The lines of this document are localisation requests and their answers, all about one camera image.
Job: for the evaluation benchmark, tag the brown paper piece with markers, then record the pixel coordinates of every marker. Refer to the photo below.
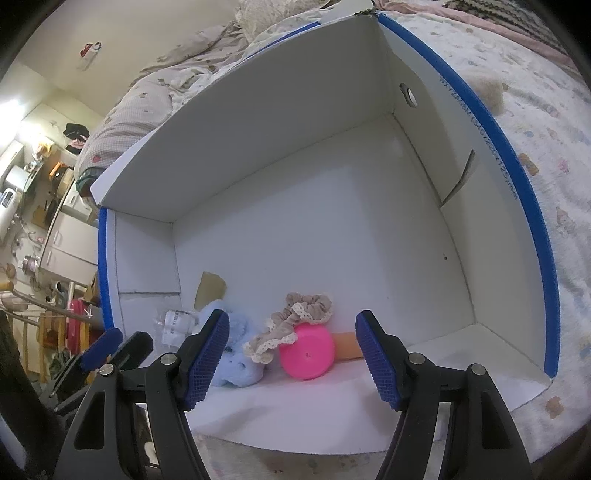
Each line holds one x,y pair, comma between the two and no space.
210,288

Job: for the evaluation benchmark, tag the white fluffy scrunchie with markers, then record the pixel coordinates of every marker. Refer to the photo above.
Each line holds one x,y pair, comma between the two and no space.
178,323

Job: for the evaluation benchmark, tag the green bed frame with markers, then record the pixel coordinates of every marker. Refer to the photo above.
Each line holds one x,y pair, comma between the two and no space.
87,184

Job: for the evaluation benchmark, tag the blue and white cardboard box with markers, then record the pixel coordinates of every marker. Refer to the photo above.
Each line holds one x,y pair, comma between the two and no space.
323,207

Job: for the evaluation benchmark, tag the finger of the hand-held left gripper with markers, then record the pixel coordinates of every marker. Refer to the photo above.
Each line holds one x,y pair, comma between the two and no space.
101,347
131,346

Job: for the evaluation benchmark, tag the red pink cloth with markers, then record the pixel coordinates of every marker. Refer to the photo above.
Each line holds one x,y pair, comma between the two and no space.
78,318

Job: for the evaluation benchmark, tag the grey printed quilt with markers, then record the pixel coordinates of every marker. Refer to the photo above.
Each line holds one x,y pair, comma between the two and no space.
138,106

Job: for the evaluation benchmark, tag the pink blanket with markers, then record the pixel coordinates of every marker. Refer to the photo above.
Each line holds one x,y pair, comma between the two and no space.
461,21

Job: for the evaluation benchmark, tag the white floor cabinet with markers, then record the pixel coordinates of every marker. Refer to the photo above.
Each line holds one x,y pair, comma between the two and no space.
64,251

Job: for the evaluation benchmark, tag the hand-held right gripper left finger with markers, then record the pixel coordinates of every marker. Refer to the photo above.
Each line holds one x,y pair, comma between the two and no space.
207,355

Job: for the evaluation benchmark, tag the tan fluffy pom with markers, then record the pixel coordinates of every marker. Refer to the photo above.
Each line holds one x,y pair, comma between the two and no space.
487,92

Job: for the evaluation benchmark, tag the beige lace scrunchie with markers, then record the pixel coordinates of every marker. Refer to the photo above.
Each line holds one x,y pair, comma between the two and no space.
277,330

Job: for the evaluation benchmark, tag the dark hanging clothes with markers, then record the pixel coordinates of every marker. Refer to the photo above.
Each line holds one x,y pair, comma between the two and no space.
77,130

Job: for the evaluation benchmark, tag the red white wall hook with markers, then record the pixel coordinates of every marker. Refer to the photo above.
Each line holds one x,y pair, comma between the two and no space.
90,51

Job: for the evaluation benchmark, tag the crochet knit blanket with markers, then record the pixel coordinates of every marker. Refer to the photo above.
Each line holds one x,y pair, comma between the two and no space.
508,14

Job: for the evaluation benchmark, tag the peach soft cylinder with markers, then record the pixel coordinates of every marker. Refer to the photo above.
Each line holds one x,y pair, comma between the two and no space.
346,345

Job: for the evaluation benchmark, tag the pink hanging clothes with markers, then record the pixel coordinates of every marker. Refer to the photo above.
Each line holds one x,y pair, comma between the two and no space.
76,146

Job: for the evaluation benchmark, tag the light blue plush toy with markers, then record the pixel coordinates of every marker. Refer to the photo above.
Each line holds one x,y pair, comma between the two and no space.
242,344

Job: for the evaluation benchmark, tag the metal rod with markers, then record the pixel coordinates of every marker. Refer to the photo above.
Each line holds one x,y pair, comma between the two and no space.
41,302

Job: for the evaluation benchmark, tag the cream lace pillow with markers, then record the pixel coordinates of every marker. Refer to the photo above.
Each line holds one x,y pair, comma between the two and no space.
263,18

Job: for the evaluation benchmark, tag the pink round plastic lid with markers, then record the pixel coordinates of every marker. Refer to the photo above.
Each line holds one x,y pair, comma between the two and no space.
307,353

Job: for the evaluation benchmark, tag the yellow wooden chair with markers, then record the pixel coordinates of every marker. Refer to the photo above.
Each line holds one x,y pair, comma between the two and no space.
46,339

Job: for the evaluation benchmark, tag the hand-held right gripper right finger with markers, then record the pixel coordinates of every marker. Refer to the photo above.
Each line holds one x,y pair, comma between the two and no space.
378,360

